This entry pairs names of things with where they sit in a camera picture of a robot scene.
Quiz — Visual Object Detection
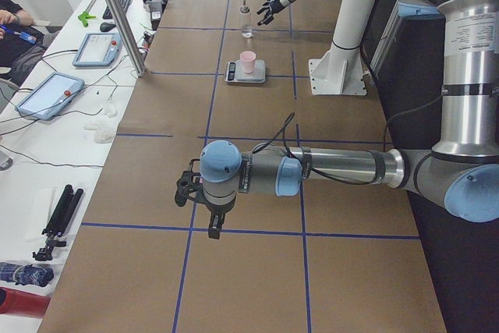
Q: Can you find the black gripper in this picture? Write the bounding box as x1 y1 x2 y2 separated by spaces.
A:
257 0 288 26
175 158 225 239

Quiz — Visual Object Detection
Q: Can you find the clear glass sauce bottle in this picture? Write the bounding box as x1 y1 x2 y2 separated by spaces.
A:
239 0 253 38

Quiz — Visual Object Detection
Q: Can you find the pink plastic cup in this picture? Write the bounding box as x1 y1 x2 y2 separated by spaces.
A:
239 51 257 74

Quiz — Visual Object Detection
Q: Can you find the silver kitchen scale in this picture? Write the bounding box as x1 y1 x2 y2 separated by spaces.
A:
224 59 266 84

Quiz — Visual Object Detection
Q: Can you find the white crumpled tissue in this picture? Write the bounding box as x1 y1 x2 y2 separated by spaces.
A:
83 100 119 144

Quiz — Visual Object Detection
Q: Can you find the black folded tripod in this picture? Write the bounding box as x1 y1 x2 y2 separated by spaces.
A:
33 185 83 261

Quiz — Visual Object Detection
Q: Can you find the black computer mouse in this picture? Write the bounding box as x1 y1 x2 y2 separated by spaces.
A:
99 22 116 33

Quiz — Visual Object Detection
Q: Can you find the far blue teach pendant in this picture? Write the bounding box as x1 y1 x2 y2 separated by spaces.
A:
73 33 122 68

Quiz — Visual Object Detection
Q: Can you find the blue teach pendant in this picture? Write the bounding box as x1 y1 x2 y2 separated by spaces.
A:
73 33 122 68
16 73 85 120

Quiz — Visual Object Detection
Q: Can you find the green plastic tool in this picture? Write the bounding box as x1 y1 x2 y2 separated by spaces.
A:
78 11 97 27

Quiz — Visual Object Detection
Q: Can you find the blue folded umbrella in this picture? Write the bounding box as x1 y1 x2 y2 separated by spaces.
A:
1 262 55 287

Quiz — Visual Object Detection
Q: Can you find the near blue teach pendant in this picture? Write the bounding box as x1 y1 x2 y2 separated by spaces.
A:
16 73 85 120

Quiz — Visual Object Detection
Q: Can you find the red cylinder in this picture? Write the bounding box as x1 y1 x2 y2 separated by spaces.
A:
1 287 51 318

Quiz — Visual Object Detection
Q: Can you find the seated person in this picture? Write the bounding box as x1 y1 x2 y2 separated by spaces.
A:
1 0 59 87

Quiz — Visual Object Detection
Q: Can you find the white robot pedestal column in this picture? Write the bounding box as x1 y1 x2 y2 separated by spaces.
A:
309 0 375 96

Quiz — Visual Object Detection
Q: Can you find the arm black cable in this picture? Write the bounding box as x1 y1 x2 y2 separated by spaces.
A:
251 94 448 186

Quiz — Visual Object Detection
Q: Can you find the aluminium frame post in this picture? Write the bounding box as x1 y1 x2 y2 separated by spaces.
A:
105 0 147 77

